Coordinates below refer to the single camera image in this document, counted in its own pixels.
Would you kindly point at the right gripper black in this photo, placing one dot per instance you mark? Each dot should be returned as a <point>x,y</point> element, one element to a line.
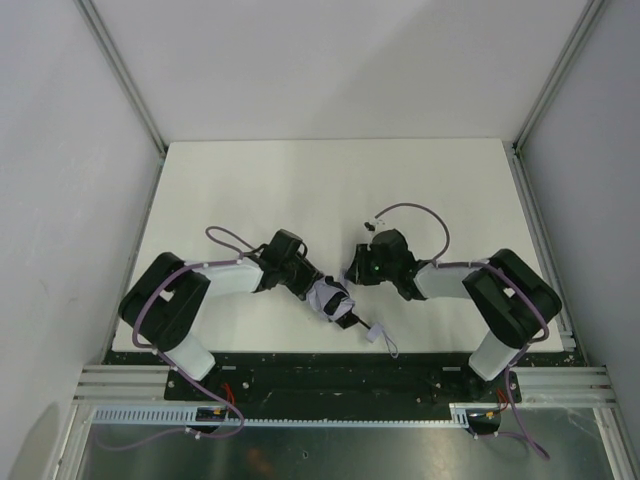
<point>358,265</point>

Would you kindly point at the lilac folding umbrella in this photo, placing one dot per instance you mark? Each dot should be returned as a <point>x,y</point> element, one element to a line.
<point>330,299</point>

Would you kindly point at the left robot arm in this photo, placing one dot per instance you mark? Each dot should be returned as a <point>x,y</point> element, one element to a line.
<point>162,306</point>

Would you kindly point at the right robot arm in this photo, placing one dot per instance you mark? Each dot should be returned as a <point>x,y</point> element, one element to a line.
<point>513,300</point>

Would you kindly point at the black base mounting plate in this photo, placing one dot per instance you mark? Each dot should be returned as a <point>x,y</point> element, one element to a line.
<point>341,386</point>

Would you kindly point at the white slotted cable duct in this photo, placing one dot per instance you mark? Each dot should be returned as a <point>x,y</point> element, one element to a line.
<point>210,416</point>

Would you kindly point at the aluminium frame post right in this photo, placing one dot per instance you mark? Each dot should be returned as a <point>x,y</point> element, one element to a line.
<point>568,56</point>

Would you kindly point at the aluminium frame post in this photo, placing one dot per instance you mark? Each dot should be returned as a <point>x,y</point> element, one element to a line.
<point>568,56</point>
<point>104,40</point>

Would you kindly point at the aluminium rail front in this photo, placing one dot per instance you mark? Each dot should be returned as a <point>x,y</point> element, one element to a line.
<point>541,387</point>

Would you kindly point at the aluminium frame post left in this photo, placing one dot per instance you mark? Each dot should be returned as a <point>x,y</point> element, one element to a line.
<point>104,40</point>

